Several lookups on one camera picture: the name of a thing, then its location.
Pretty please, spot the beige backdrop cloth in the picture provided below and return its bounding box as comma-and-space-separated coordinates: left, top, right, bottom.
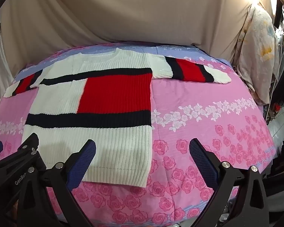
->
0, 0, 271, 76

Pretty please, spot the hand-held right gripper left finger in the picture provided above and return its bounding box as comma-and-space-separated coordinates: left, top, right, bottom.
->
13, 139, 96, 227

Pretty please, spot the white red black knit sweater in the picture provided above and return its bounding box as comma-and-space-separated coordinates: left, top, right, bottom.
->
3, 48, 232, 188

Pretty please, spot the pink floral bedsheet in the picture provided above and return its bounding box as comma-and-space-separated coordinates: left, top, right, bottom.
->
0, 42, 278, 227

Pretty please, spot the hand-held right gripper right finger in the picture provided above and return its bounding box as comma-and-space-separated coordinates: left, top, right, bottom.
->
189, 138, 275, 227

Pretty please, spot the pale floral hanging garment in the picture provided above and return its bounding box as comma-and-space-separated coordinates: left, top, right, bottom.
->
233, 2, 281, 106

